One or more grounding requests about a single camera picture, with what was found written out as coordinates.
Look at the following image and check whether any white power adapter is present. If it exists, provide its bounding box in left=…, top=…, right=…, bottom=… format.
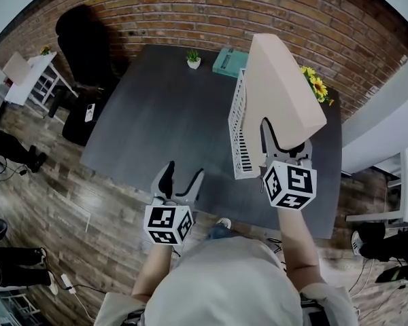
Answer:
left=60, top=273, right=77, bottom=292

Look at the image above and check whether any person's right forearm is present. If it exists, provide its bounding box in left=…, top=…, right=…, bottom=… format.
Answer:
left=277, top=206, right=327, bottom=291

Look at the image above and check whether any black office chair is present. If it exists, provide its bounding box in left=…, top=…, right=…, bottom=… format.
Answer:
left=48, top=4, right=124, bottom=147

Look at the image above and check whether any white shelf unit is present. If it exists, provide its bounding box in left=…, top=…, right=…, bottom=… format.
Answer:
left=4, top=50, right=80, bottom=107

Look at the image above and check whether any white phone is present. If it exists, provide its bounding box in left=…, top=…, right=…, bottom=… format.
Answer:
left=84, top=103, right=97, bottom=124

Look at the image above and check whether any person's blue jeans leg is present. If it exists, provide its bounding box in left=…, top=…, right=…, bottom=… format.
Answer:
left=203, top=223, right=233, bottom=241

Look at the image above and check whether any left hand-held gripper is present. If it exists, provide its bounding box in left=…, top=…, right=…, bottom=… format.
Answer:
left=143, top=160, right=205, bottom=247

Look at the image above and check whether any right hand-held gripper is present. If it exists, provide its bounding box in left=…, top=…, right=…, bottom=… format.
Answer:
left=258, top=116, right=318, bottom=212

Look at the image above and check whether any white side desk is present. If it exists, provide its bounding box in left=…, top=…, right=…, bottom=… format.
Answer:
left=341, top=145, right=408, bottom=224

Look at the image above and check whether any person's light grey shirt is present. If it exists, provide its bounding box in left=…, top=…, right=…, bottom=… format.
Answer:
left=93, top=235, right=360, bottom=326

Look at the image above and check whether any white mesh file holder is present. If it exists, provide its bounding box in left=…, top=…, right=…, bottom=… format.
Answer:
left=227, top=68, right=263, bottom=181

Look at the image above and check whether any yellow sunflower bunch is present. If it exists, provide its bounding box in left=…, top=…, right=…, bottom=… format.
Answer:
left=299, top=65, right=335, bottom=107

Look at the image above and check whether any person's left forearm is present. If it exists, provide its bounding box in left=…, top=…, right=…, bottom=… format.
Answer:
left=131, top=238, right=178, bottom=304

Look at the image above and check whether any small potted green plant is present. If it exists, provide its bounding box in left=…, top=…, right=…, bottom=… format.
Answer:
left=185, top=48, right=203, bottom=70

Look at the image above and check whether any teal book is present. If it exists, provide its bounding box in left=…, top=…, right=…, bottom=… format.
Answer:
left=211, top=47, right=250, bottom=79

